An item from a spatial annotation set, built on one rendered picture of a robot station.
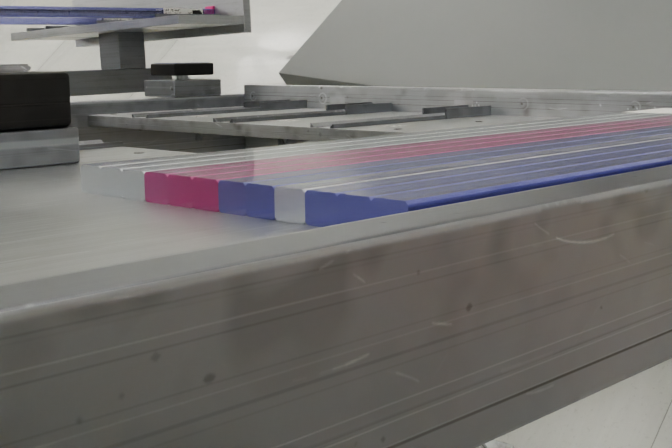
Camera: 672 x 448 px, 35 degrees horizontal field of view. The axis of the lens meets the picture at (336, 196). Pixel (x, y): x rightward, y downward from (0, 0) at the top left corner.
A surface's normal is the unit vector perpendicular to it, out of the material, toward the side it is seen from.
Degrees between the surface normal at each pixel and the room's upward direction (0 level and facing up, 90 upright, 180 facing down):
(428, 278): 90
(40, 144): 90
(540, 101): 48
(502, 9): 0
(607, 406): 0
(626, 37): 0
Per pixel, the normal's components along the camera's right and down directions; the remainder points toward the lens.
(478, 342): 0.72, 0.08
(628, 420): -0.47, -0.66
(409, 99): -0.69, 0.11
